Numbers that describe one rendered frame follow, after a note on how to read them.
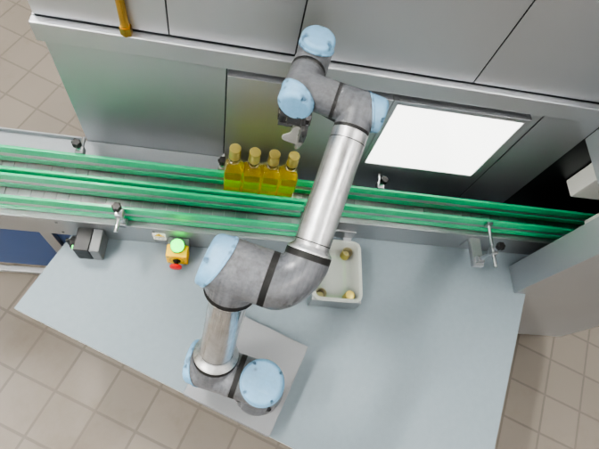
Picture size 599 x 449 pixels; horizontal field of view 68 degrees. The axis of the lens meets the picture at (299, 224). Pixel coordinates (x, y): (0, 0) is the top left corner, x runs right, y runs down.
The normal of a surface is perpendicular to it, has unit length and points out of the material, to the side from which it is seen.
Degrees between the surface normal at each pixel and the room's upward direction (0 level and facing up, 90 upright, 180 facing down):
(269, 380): 6
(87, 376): 0
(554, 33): 90
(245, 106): 90
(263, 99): 90
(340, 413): 0
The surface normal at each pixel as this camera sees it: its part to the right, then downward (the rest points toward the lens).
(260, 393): 0.26, -0.37
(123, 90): -0.03, 0.90
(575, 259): -0.98, -0.10
